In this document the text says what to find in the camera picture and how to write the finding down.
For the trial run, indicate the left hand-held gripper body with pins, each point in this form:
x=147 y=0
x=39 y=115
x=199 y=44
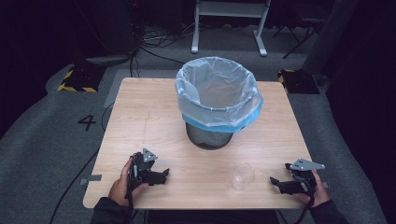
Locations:
x=141 y=168

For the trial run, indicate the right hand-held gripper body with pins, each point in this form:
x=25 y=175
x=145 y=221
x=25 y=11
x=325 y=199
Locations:
x=303 y=179

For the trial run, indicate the clear plastic cup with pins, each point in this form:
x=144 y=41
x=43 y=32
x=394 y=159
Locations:
x=243 y=175

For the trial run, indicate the black mesh trash can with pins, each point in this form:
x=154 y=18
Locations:
x=208 y=138

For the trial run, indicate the translucent blue bin liner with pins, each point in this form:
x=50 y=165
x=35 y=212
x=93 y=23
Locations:
x=218 y=90

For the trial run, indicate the person's right hand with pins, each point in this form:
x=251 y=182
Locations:
x=320 y=193

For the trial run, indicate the person's left hand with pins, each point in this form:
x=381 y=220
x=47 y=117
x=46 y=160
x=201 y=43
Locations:
x=120 y=189

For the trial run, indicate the grey tape strip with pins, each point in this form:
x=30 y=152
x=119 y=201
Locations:
x=91 y=179

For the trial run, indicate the black yellow striped floor plate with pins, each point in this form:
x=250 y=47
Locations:
x=81 y=79
x=299 y=82

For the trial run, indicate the dark equipment stand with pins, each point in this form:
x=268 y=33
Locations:
x=109 y=37

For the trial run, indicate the black tripod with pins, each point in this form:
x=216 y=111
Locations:
x=306 y=31

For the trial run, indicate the white metal stand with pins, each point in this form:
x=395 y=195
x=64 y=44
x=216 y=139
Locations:
x=230 y=8

